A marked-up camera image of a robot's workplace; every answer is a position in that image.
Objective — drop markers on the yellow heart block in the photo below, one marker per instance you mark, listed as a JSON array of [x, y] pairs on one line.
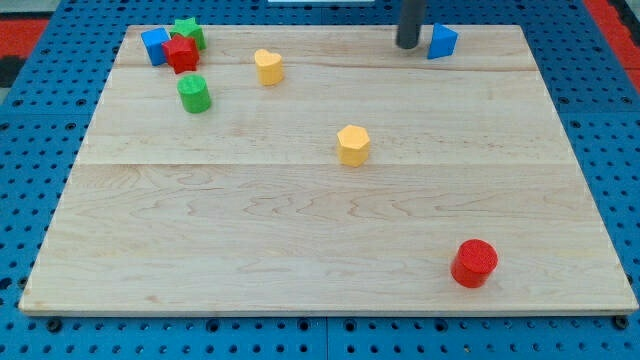
[[269, 66]]

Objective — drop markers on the red star block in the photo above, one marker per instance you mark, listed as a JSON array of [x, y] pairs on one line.
[[181, 53]]

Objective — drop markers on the green star block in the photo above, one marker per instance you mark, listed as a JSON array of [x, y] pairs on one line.
[[189, 28]]

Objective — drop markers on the yellow hexagon block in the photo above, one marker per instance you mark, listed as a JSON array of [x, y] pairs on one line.
[[353, 145]]

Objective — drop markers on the light wooden board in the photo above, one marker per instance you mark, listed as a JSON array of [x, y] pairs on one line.
[[246, 210]]

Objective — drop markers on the green cylinder block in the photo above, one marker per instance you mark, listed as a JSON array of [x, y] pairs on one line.
[[194, 94]]

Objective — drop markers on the red cylinder block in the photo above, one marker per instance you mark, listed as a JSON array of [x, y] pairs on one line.
[[474, 262]]

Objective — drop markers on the blue triangle block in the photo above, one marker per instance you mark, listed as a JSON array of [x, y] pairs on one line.
[[443, 41]]

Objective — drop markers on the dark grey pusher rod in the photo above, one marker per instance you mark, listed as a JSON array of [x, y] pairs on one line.
[[412, 15]]

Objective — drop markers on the blue cube block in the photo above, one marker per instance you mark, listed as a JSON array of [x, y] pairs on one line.
[[153, 41]]

